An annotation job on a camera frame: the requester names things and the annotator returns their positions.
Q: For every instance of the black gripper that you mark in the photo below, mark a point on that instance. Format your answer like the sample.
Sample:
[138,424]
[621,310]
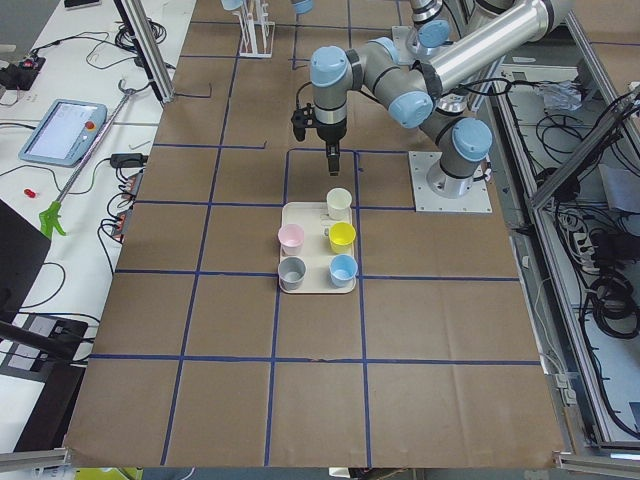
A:
[331,132]

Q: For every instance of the white plastic cup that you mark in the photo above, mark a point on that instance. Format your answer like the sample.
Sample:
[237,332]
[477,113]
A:
[338,202]

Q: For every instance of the yellow plastic cup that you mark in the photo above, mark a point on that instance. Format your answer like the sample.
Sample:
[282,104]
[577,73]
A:
[341,236]

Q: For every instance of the pink plastic cup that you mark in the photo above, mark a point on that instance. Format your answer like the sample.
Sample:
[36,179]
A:
[291,238]

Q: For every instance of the light blue plastic cup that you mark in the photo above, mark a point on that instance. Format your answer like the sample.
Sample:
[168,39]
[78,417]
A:
[343,270]

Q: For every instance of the grey plastic cup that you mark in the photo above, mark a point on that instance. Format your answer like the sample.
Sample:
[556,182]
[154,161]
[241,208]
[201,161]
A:
[291,273]

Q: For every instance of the cream plastic tray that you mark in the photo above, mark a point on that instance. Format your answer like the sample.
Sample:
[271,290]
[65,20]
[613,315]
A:
[316,252]

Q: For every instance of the black power adapter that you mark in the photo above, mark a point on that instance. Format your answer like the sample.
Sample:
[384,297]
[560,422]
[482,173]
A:
[128,160]

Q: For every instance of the brown paper table cover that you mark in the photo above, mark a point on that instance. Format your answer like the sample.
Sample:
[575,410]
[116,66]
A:
[264,312]

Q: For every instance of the blue teach pendant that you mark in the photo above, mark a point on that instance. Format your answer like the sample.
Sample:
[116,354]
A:
[65,133]

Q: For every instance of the reacher grabber tool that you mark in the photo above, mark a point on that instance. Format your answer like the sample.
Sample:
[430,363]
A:
[49,218]

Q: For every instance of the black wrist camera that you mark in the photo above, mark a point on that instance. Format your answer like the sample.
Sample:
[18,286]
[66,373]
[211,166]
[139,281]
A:
[303,119]

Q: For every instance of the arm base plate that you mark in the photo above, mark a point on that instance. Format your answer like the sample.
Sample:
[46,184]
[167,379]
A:
[404,40]
[436,192]

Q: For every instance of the white wire cup rack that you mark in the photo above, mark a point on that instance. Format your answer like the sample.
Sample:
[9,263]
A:
[257,30]

